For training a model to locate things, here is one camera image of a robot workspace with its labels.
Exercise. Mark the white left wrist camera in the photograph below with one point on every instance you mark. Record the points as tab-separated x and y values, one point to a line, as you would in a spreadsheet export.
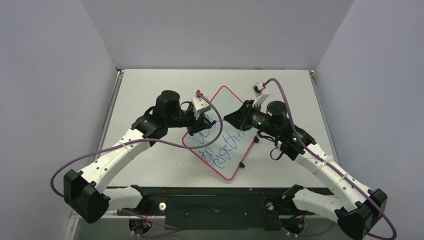
199	105

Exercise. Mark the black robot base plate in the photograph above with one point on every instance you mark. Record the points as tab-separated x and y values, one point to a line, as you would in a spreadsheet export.
220	221

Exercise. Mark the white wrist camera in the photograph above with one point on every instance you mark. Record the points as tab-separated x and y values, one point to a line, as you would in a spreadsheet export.
199	105
261	93

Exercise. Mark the pink framed whiteboard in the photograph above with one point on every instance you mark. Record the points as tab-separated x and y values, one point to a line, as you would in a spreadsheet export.
224	154

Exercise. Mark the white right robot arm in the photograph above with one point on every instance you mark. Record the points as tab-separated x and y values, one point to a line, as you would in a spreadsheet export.
355	207

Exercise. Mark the aluminium frame rail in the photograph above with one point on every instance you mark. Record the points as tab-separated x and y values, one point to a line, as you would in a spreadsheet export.
187	205

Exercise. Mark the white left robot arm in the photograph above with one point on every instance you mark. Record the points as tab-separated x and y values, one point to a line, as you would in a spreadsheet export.
86	191

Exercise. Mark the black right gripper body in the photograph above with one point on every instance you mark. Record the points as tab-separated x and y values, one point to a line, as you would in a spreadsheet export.
244	116

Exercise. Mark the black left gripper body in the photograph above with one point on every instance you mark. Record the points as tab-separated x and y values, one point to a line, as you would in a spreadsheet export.
190	122

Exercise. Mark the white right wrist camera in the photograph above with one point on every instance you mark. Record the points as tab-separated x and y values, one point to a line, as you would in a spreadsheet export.
261	93

